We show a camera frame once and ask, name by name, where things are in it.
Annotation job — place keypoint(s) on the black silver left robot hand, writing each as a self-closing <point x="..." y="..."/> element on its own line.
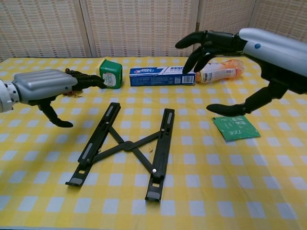
<point x="40" y="83"/>

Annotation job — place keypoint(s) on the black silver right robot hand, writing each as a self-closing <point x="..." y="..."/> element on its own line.
<point x="275" y="60"/>

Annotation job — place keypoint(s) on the black folding rack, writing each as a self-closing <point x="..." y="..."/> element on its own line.
<point x="127" y="145"/>

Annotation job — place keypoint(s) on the dark red grape bunch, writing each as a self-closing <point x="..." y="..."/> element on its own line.
<point x="75" y="94"/>

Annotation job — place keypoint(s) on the white woven screen panel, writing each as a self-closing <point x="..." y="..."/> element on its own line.
<point x="139" y="26"/>
<point x="223" y="14"/>
<point x="40" y="26"/>
<point x="280" y="14"/>

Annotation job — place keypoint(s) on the orange drink bottle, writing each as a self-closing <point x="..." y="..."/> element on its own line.
<point x="223" y="72"/>

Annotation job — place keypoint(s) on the green yellow plastic cup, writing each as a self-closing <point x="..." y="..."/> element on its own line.
<point x="112" y="72"/>

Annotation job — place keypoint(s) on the green tea sachet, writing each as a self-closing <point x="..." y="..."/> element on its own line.
<point x="237" y="130"/>

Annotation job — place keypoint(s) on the brass screen hinge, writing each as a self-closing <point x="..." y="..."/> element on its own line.
<point x="197" y="26"/>

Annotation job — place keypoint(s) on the blue white toothpaste box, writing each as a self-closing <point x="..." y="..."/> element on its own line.
<point x="153" y="77"/>

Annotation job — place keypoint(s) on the yellow white checkered tablecloth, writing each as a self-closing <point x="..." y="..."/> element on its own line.
<point x="216" y="179"/>

